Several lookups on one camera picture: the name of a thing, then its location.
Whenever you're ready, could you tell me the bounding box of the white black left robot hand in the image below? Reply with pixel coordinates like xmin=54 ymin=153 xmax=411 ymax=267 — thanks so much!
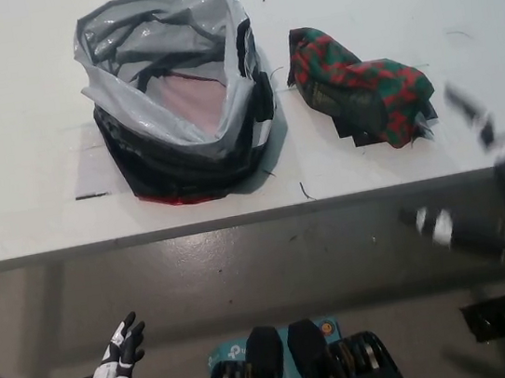
xmin=61 ymin=310 xmax=154 ymax=378

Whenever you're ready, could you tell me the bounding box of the red green patterned cloth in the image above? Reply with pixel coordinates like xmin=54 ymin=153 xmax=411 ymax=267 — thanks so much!
xmin=280 ymin=9 xmax=443 ymax=165

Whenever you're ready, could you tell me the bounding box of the black plastic bag grey lining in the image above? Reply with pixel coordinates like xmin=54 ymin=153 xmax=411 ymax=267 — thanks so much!
xmin=65 ymin=0 xmax=299 ymax=220

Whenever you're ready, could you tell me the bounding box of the black ribbed robot body block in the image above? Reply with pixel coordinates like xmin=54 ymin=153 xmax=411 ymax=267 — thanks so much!
xmin=190 ymin=321 xmax=290 ymax=378
xmin=283 ymin=304 xmax=410 ymax=378

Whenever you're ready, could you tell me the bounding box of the pink sheet inside bag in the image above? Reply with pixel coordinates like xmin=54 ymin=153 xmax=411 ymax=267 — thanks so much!
xmin=154 ymin=63 xmax=235 ymax=146

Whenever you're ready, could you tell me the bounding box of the black floor foot plate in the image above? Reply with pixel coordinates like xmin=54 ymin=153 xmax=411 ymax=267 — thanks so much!
xmin=458 ymin=293 xmax=505 ymax=344

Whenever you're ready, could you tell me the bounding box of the black tape patch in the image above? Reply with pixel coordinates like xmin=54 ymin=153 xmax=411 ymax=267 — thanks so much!
xmin=333 ymin=97 xmax=442 ymax=153

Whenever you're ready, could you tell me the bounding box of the grey tape patch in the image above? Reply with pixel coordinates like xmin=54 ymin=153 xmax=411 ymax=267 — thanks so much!
xmin=63 ymin=119 xmax=116 ymax=201

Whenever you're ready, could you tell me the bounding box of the short dark wire scrap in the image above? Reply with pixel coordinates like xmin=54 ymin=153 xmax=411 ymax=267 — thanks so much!
xmin=299 ymin=180 xmax=316 ymax=203

